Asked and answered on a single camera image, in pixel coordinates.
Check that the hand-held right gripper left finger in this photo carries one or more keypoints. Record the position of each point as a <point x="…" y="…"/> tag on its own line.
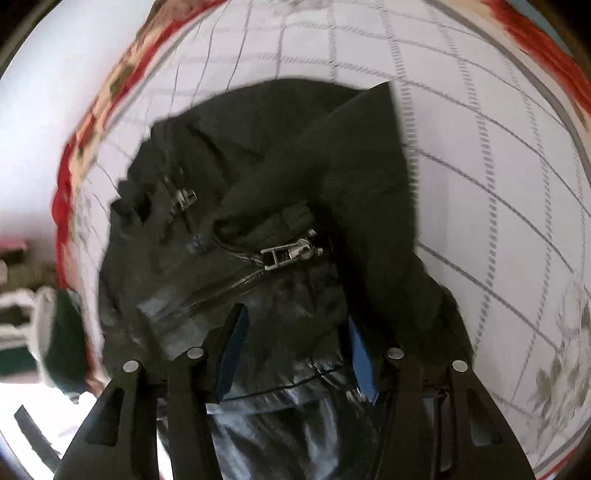
<point x="233" y="353"/>

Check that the green jacket with white stripes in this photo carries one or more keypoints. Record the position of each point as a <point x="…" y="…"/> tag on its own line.
<point x="64" y="341"/>

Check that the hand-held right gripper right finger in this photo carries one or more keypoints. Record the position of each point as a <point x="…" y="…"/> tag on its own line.
<point x="364" y="364"/>

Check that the white checked floral cloth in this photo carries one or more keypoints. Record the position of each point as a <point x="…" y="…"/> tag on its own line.
<point x="461" y="138"/>

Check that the black jacket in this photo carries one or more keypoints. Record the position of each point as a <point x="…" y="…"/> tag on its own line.
<point x="277" y="184"/>

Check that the red floral blanket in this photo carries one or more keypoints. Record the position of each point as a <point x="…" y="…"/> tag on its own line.
<point x="64" y="198"/>

